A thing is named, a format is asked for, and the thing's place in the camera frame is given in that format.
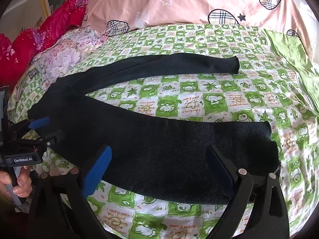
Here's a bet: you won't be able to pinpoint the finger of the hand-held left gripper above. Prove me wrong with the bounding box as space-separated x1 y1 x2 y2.
15 129 66 152
10 117 50 140

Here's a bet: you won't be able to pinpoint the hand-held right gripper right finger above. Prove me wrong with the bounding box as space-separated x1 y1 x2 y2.
206 144 291 239

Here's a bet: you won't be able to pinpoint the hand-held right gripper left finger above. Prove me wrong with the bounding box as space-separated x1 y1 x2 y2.
27 146 112 239

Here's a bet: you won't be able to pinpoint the black pants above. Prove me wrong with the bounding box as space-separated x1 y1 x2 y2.
27 53 281 203

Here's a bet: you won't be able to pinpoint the person's left hand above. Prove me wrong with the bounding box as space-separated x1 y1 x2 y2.
0 166 33 205

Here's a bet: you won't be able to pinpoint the floral pillow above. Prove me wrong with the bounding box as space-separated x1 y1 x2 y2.
31 26 109 85

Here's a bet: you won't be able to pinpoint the green patterned bed sheet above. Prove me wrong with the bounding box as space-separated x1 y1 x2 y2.
7 24 319 239

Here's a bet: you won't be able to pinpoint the red quilt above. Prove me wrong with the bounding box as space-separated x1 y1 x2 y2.
0 0 89 87

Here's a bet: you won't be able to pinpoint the plain green cloth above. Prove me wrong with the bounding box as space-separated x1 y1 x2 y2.
264 28 319 110

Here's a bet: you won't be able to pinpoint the pink heart-print quilt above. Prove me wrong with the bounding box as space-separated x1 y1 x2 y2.
80 0 314 53

